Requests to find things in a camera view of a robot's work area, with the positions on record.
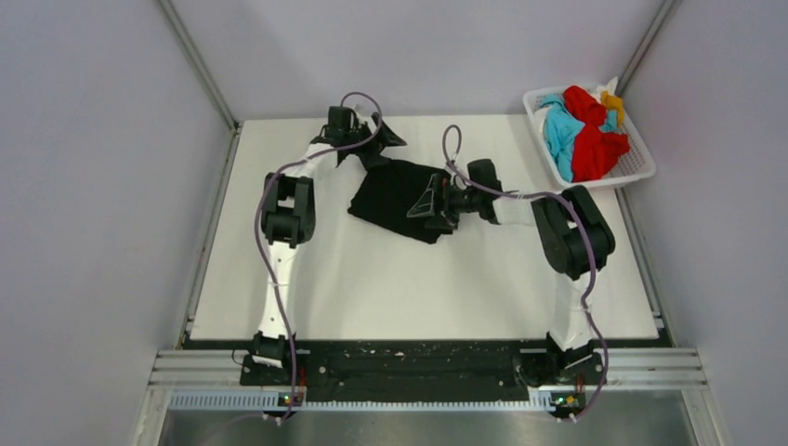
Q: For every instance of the white t-shirt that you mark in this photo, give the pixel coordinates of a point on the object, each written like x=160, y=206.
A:
x=609, y=88

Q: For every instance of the light blue t-shirt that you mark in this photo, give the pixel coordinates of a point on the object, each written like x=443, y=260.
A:
x=559, y=130

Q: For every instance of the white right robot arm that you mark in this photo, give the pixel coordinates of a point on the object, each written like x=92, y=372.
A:
x=575, y=238

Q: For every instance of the red t-shirt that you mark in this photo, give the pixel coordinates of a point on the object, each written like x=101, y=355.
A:
x=600, y=143

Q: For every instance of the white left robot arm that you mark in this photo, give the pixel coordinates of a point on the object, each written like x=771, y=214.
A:
x=286, y=217

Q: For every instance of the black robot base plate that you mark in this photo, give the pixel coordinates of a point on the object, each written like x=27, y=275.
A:
x=420, y=371

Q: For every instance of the yellow t-shirt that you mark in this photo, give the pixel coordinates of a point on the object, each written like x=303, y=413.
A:
x=614, y=103

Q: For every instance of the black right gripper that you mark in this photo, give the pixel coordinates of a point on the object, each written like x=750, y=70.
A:
x=447, y=219

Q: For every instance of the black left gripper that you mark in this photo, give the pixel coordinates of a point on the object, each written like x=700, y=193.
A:
x=386, y=138

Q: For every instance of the white plastic laundry basket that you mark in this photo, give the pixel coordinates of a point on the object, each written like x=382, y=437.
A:
x=633, y=166

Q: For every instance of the black t-shirt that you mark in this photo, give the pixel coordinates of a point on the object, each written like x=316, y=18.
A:
x=389, y=191

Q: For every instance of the white slotted cable duct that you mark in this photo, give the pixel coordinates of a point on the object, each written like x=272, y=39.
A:
x=279, y=401

